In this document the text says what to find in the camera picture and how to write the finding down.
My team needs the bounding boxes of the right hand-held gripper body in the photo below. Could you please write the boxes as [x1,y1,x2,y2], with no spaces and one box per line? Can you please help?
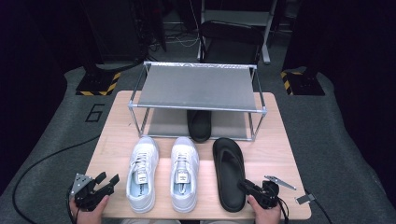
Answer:
[248,175,297,210]

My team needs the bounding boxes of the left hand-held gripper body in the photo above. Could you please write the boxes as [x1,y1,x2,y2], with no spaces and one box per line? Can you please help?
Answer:
[69,173,112,213]

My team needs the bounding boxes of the black flip-flop slipper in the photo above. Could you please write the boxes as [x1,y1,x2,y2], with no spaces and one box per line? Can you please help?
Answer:
[212,137,248,214]
[186,109,213,145]

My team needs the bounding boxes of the white sneaker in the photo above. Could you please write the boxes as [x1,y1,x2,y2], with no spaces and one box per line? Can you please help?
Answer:
[125,135,161,215]
[170,135,200,214]

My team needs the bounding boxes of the metal shoe rack gray shelves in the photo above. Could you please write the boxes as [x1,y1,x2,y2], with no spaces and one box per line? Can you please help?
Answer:
[127,61,268,143]

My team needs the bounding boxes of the person's left hand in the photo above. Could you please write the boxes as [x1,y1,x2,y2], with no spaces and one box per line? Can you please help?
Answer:
[68,195,110,224]

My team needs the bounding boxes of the person's right hand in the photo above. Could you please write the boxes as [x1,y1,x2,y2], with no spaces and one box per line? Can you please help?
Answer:
[247,195,283,224]

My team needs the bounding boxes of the gray tape strip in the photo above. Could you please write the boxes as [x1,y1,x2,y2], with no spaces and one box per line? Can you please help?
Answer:
[295,192,317,205]

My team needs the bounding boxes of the person's light trousers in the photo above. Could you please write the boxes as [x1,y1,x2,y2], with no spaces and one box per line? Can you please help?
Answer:
[120,218,260,224]

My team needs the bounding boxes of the gray floor mat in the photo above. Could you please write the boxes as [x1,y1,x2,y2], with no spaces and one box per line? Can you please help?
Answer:
[0,63,396,224]

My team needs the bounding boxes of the striped black stand base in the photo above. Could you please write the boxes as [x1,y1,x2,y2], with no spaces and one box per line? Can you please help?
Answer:
[280,66,327,97]
[75,63,122,97]

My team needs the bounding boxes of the black cabinet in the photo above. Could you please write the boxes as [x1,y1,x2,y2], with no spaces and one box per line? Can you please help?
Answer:
[82,0,148,64]

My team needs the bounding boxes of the black chair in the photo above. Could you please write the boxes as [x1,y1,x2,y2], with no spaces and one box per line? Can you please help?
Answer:
[198,20,265,65]

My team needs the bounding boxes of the white-framed desk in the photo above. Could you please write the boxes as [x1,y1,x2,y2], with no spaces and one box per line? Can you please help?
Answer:
[197,0,280,65]

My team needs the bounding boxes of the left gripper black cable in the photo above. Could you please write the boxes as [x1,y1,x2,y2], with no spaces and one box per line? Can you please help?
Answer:
[65,186,79,224]

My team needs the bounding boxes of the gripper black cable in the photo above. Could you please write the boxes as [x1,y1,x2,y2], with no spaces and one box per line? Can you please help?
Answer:
[65,186,79,224]
[276,196,290,224]

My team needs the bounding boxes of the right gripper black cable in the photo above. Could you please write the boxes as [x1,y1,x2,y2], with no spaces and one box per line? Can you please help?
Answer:
[276,196,290,224]

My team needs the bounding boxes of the black cable under tape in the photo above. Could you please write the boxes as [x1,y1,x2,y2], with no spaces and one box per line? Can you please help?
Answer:
[306,189,333,224]

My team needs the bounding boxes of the long black floor cable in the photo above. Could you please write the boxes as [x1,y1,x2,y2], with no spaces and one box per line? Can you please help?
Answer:
[11,133,101,224]

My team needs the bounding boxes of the tangle of floor cables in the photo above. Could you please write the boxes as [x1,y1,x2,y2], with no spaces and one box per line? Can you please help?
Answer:
[147,26,201,53]

